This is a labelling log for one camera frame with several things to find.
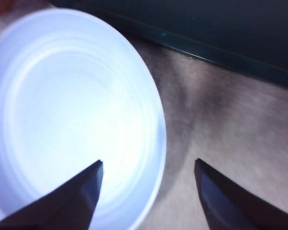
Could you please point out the blue round plate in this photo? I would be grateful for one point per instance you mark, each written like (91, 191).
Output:
(74, 95)

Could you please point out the black rectangular tray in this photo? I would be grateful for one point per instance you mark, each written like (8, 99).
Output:
(230, 28)

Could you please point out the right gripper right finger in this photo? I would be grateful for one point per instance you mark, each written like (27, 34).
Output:
(230, 206)

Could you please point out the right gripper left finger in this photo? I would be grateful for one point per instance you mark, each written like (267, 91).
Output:
(62, 206)

